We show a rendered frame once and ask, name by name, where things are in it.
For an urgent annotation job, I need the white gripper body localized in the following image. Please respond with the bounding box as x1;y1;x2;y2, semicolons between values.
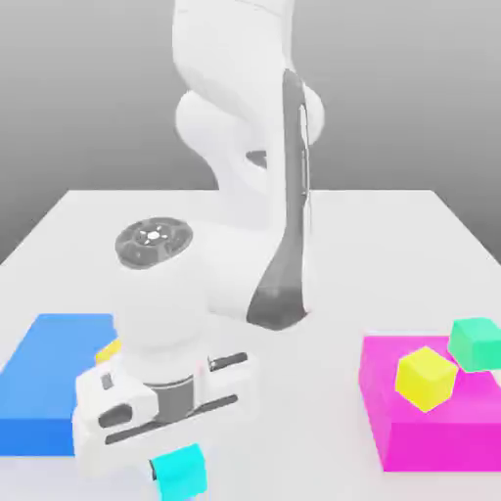
71;385;261;479

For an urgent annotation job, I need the small green cube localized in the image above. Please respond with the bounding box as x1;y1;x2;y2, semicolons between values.
447;317;501;374

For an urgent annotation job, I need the large magenta box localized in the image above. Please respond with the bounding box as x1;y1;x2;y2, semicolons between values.
358;332;501;474

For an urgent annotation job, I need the large blue box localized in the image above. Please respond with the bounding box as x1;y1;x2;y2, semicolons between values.
0;312;119;458

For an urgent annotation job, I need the small yellow cube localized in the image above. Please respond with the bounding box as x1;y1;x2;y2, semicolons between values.
95;339;123;365
393;345;460;415

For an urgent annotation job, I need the small cyan cube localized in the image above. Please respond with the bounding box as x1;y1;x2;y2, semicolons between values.
148;442;209;501

